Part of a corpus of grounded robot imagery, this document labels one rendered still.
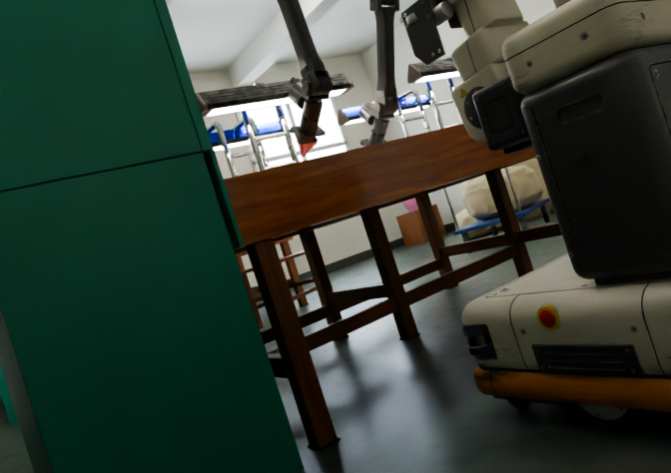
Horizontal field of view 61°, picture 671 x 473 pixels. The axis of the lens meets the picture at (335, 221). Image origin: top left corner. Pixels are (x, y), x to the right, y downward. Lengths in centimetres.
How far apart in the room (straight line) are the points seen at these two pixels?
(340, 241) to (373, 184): 626
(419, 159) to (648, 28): 94
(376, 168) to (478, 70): 49
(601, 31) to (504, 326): 64
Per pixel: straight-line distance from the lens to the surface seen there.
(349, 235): 812
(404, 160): 188
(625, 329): 118
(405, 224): 797
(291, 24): 184
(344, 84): 221
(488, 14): 153
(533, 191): 520
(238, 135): 258
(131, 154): 144
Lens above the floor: 55
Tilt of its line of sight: 1 degrees up
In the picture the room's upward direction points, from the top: 18 degrees counter-clockwise
